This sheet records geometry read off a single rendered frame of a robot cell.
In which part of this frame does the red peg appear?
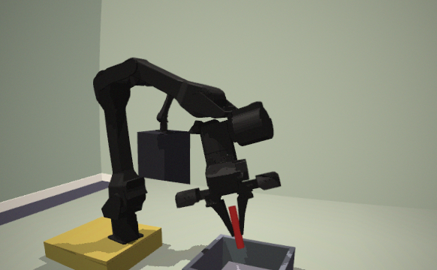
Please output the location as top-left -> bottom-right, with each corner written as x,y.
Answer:
228,205 -> 245,249

